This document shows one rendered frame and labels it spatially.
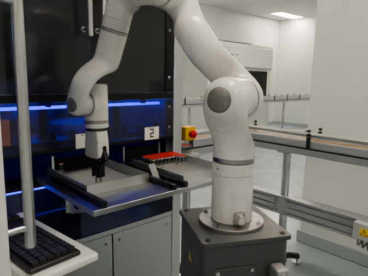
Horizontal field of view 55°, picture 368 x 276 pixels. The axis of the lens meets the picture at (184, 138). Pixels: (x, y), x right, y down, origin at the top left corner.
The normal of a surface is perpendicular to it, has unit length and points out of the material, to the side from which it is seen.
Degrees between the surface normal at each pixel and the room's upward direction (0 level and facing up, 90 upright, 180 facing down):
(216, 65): 128
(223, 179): 90
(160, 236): 90
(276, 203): 90
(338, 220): 90
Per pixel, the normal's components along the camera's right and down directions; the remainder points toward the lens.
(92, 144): -0.74, 0.09
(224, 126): -0.36, 0.70
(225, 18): 0.67, 0.13
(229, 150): -0.28, 0.25
